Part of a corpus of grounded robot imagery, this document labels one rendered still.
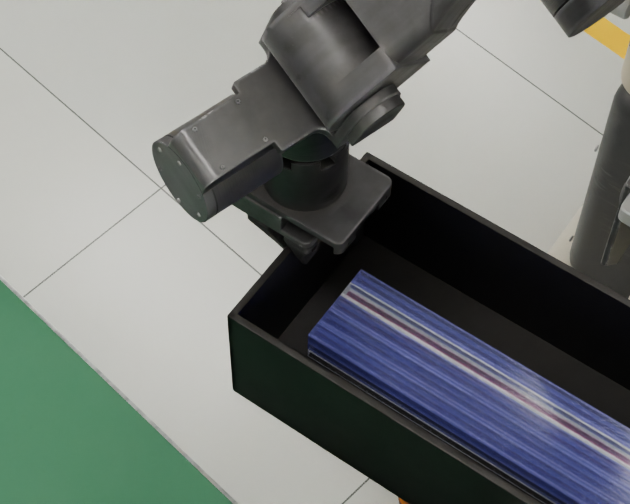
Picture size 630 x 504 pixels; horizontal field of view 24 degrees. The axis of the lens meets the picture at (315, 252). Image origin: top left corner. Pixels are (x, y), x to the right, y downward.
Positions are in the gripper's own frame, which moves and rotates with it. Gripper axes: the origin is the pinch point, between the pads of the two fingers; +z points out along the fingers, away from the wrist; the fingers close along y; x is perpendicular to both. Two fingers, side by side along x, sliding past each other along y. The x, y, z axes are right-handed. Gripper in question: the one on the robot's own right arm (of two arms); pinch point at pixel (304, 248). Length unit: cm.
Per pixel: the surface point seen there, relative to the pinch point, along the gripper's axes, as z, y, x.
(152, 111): 110, -76, 64
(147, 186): 110, -67, 51
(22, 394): 15.4, -15.7, -16.3
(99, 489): 15.3, -5.6, -19.0
